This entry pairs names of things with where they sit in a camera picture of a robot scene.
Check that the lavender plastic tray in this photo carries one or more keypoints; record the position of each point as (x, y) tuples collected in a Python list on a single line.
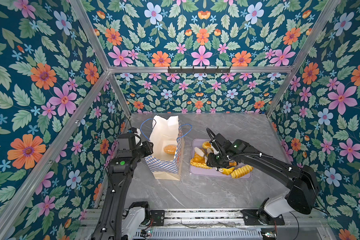
[(199, 143)]

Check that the sugared flat bread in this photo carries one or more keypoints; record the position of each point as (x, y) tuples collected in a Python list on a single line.
[(207, 146)]

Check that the braided flat pastry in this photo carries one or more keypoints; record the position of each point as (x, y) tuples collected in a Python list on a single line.
[(199, 165)]

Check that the small yellow bun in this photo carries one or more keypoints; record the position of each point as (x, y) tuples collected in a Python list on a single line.
[(227, 171)]

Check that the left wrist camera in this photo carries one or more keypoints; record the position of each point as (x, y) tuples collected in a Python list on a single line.
[(129, 140)]

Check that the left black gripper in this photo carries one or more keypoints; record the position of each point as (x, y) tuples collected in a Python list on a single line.
[(149, 149)]

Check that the small croissant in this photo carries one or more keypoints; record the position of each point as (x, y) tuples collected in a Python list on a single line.
[(198, 159)]

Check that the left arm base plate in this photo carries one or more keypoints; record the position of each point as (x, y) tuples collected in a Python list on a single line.
[(157, 218)]

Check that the ridged long bread roll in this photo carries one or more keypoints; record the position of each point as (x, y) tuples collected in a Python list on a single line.
[(242, 171)]

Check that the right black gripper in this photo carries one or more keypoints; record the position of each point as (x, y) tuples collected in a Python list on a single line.
[(210, 162)]

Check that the checkered paper bag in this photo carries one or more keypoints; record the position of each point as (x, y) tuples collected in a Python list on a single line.
[(168, 138)]

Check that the black hook rail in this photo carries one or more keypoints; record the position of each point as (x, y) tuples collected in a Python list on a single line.
[(199, 70)]

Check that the round orange bun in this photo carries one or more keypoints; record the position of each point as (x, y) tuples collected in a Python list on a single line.
[(170, 149)]

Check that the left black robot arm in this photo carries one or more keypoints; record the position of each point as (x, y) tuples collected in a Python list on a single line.
[(112, 225)]

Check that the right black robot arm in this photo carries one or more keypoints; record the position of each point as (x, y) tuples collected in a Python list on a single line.
[(239, 158)]

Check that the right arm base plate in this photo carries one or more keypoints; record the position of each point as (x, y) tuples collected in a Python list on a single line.
[(253, 217)]

